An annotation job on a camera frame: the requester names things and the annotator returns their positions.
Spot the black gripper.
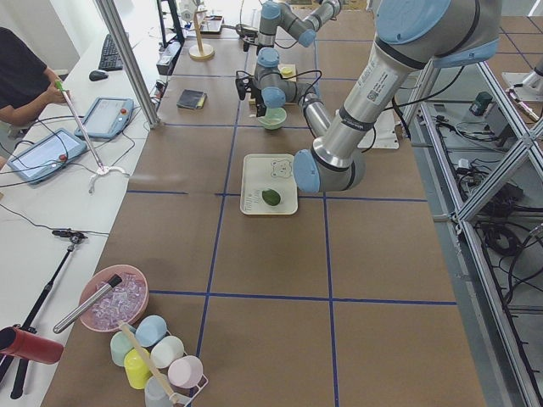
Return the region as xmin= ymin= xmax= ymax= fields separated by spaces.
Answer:
xmin=252 ymin=87 xmax=266 ymax=118

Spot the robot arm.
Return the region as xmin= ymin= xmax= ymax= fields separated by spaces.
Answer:
xmin=257 ymin=0 xmax=342 ymax=52
xmin=249 ymin=0 xmax=502 ymax=192

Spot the light green bowl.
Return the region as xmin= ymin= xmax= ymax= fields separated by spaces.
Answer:
xmin=257 ymin=108 xmax=287 ymax=131

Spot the pink bowl with ice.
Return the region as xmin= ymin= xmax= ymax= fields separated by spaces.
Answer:
xmin=79 ymin=265 xmax=149 ymax=332

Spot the wooden cutting board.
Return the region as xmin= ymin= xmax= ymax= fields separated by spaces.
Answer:
xmin=277 ymin=64 xmax=298 ymax=81

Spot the white bear serving tray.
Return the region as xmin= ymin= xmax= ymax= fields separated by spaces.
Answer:
xmin=240 ymin=153 xmax=298 ymax=215

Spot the metal scoop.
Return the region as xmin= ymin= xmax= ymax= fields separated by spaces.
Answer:
xmin=221 ymin=23 xmax=259 ymax=38

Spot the wooden cup tree stand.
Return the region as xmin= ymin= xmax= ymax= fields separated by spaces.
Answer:
xmin=188 ymin=11 xmax=215 ymax=61

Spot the far blue teach pendant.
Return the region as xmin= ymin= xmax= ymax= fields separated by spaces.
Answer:
xmin=81 ymin=97 xmax=135 ymax=140

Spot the blue teach pendant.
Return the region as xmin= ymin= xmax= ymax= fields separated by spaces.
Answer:
xmin=8 ymin=128 xmax=87 ymax=184
xmin=81 ymin=97 xmax=135 ymax=140

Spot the black keyboard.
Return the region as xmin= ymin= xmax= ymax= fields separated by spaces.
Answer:
xmin=98 ymin=34 xmax=123 ymax=71

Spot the black computer mouse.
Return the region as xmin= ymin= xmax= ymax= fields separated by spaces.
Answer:
xmin=88 ymin=70 xmax=109 ymax=81

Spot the black tripod stick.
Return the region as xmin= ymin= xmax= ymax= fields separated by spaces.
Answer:
xmin=1 ymin=229 xmax=87 ymax=399

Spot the near blue teach pendant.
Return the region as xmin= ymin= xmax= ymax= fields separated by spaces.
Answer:
xmin=8 ymin=128 xmax=87 ymax=184

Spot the person in black shirt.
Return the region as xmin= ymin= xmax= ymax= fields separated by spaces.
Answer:
xmin=1 ymin=27 xmax=65 ymax=127

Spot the blue cup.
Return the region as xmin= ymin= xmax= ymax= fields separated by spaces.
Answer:
xmin=135 ymin=315 xmax=167 ymax=348

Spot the white cup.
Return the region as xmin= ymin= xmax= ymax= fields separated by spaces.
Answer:
xmin=150 ymin=335 xmax=185 ymax=369

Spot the wooden stick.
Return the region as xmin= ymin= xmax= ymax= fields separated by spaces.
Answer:
xmin=119 ymin=321 xmax=182 ymax=405

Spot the pink cup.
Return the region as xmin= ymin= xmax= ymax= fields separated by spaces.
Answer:
xmin=168 ymin=355 xmax=204 ymax=388

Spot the green cup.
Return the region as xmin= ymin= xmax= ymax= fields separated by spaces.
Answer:
xmin=109 ymin=331 xmax=133 ymax=367

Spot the yellow cup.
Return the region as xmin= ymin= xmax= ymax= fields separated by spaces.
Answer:
xmin=124 ymin=348 xmax=152 ymax=390

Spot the grey cup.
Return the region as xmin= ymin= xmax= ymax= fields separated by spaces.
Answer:
xmin=144 ymin=376 xmax=173 ymax=407

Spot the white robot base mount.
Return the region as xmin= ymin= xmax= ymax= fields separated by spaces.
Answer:
xmin=358 ymin=110 xmax=400 ymax=149

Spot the aluminium frame post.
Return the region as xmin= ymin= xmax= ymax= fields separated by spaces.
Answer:
xmin=95 ymin=0 xmax=160 ymax=129

